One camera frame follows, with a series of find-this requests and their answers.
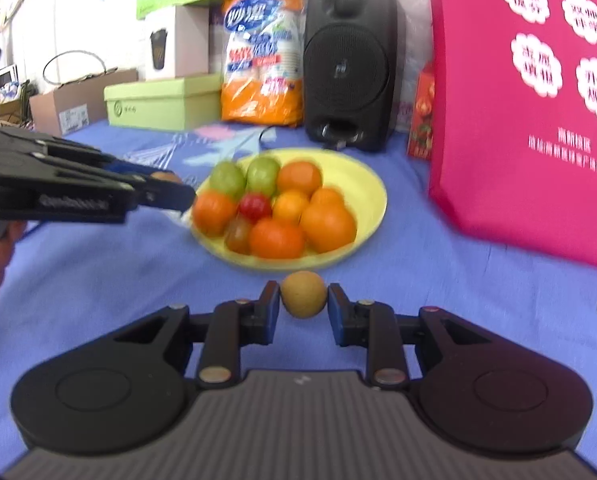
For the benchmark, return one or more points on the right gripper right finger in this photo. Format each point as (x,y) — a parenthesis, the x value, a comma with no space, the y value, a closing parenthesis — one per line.
(433,332)

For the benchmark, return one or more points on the red tomato juice carton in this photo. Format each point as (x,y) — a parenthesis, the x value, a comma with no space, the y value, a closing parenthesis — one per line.
(420,139)

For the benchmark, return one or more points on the brown longan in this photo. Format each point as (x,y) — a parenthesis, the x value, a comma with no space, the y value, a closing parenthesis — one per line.
(304,294)

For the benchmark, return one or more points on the black loudspeaker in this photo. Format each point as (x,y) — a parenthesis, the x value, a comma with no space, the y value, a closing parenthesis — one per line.
(350,61)

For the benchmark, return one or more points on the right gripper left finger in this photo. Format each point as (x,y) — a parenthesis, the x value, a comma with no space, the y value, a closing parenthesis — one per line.
(201,350)

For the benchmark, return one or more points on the blue printed tablecloth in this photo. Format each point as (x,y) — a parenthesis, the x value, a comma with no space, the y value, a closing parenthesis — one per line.
(69,283)

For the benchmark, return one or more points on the green mango back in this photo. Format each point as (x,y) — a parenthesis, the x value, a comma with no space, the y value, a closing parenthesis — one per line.
(261,176)

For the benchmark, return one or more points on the green mango front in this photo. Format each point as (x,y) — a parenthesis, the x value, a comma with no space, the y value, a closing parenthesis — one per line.
(228,178)

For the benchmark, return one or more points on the bright red tomato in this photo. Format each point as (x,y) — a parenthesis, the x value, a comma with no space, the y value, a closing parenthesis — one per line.
(254,207)

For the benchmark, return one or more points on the yellow-orange small citrus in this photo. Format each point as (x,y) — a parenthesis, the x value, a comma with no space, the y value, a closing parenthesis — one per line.
(290,205)

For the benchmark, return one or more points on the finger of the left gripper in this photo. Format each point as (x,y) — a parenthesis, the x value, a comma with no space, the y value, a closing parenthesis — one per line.
(143,167)
(143,194)

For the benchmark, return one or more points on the large orange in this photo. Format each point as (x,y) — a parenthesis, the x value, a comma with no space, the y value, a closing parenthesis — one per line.
(276,239)

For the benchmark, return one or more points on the small orange kumquat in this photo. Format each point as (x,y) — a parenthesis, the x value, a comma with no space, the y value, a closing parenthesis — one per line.
(327,196)

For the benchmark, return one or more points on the brown cardboard box left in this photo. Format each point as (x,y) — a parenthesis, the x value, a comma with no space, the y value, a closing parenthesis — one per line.
(78,103)

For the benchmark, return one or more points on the light green shoe box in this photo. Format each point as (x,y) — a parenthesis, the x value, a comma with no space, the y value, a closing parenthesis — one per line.
(179,104)

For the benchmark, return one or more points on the white coffee cup box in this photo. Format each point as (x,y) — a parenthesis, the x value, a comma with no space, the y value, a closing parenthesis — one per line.
(175,42)

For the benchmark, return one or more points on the green mango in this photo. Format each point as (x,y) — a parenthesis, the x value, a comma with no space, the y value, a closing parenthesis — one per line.
(261,176)
(228,178)

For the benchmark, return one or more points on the pink non-woven bag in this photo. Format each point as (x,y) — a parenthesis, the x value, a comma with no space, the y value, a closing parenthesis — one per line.
(515,122)

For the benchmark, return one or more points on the orange paper cup pack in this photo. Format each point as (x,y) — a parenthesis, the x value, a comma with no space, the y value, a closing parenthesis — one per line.
(262,76)

